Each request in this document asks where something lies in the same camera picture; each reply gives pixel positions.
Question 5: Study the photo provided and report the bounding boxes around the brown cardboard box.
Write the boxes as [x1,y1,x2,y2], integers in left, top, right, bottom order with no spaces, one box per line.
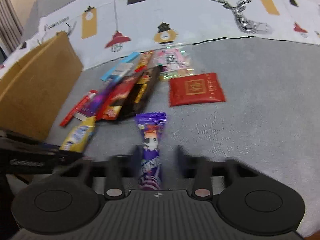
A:
[1,31,83,141]

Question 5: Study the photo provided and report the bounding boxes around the grey printed sofa cover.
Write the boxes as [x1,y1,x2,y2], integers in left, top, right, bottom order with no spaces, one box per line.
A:
[13,0,319,237]

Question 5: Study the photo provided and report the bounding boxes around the orange red small snack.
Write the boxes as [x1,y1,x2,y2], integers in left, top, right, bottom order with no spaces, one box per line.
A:
[135,51,153,73]

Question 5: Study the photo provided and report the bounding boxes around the red long snack stick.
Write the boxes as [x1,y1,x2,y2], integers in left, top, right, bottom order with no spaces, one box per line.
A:
[59,89,98,127]

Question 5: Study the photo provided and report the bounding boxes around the gold snack bar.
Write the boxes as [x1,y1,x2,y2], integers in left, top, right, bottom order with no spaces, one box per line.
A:
[59,116,95,153]

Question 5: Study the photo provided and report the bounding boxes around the light blue snack packet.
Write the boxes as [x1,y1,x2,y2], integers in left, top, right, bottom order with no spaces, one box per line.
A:
[100,52,140,82]

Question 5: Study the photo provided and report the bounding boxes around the pink clear candy bag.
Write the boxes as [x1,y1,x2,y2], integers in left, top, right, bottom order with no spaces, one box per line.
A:
[153,48,194,81]

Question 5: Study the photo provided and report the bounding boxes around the red square snack packet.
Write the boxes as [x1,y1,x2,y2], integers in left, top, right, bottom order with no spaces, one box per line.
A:
[169,73,226,107]

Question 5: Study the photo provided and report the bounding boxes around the grey curtain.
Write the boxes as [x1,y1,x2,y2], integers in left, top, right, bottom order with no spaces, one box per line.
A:
[0,0,23,55]

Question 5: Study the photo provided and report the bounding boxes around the purple snack packet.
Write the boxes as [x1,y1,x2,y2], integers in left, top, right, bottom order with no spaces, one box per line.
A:
[135,112,167,191]

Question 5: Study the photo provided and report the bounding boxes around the purple white snack bar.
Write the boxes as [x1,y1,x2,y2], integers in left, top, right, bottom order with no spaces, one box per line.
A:
[75,63,134,121]

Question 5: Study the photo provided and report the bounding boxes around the dark brown chocolate bar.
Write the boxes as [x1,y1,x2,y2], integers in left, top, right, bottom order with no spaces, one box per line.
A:
[117,66,161,121]

